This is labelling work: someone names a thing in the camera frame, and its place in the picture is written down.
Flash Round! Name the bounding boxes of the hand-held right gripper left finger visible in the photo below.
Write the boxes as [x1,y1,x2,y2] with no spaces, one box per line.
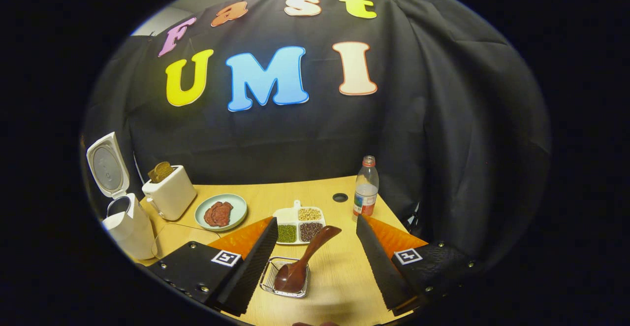
[146,217,279,317]

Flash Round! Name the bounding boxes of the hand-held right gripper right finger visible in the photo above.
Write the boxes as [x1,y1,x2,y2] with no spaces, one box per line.
[355,214,475,317]

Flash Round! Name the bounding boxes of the metal wire chopstick holder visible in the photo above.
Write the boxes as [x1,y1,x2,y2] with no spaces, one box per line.
[259,257,311,299]

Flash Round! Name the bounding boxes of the brown wooden spoon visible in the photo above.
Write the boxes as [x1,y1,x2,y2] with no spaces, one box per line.
[274,226,343,293]

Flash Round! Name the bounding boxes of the white divided dish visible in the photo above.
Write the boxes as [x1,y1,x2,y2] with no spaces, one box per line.
[273,199,326,246]

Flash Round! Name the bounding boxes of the light green plate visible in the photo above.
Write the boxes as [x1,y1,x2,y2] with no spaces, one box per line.
[194,194,248,232]

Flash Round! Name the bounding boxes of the red meat slices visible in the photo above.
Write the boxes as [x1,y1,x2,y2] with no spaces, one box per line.
[203,201,234,228]

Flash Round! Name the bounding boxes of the dark red beans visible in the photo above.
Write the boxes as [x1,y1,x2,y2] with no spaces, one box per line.
[299,222,324,243]

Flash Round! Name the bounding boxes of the clear plastic water bottle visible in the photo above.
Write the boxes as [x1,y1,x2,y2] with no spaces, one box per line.
[352,155,380,218]

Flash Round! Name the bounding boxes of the white toaster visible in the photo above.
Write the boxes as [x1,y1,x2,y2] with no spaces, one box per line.
[142,164,197,221]

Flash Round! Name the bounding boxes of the brown bread slice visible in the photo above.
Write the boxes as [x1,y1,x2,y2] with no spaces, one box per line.
[148,162,175,184]

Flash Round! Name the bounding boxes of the black backdrop cloth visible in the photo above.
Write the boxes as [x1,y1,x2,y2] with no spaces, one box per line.
[81,0,552,272]

